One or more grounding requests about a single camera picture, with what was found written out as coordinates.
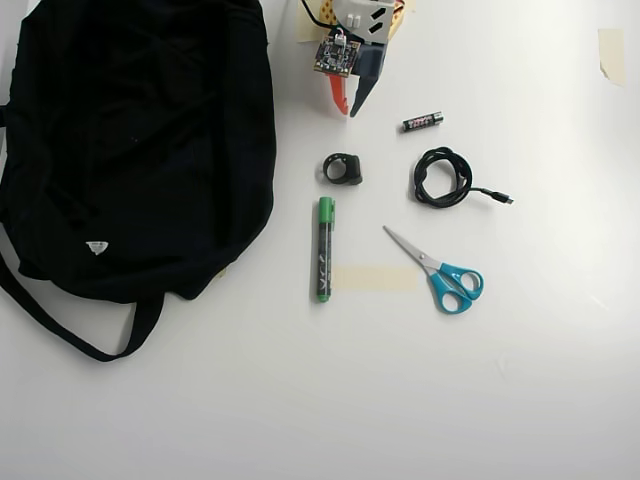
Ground white and dark gripper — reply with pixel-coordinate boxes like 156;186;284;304
327;0;396;119

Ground green marker pen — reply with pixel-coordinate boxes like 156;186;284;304
315;196;337;305

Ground black fabric bag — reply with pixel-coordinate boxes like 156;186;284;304
0;0;278;364

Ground black AAA battery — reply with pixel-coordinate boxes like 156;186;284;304
399;111;445;134

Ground long beige masking tape strip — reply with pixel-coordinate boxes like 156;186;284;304
332;266;419;294

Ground black ring clip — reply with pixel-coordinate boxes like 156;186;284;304
319;152;364;187

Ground black camera cable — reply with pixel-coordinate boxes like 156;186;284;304
300;0;330;29

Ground black coiled USB cable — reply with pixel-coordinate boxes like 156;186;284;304
410;146;515;209

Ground blue handled scissors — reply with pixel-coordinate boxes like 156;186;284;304
382;224;485;315

